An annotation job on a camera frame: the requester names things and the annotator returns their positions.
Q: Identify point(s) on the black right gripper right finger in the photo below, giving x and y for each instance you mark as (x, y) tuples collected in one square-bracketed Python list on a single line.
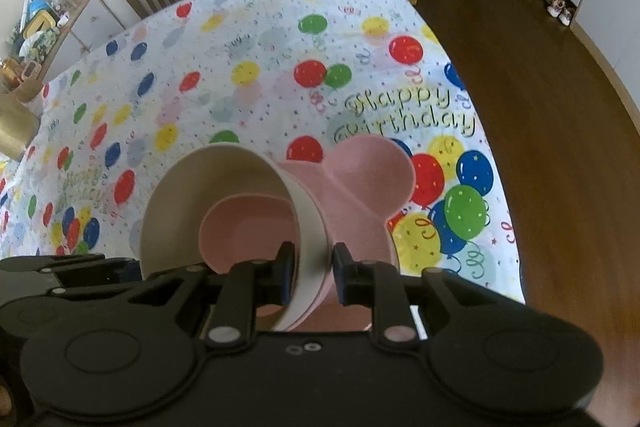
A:
[(353, 280)]

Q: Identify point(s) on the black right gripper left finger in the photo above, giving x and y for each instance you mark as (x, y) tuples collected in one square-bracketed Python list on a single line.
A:
[(274, 279)]

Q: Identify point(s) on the pink bear-shaped plate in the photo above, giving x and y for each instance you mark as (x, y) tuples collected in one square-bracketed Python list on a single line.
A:
[(358, 186)]

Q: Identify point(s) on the cream round bowl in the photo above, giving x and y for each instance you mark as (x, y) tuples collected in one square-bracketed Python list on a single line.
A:
[(226, 204)]

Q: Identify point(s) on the person's left hand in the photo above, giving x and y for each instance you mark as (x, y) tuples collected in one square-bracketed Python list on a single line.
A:
[(6, 404)]

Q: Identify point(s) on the gold thermos jug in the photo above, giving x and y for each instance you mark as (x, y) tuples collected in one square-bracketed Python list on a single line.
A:
[(18, 126)]

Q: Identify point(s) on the balloon birthday tablecloth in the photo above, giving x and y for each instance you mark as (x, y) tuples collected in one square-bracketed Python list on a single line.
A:
[(289, 78)]

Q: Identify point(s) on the white low side cabinet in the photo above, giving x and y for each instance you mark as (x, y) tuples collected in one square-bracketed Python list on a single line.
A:
[(90, 26)]

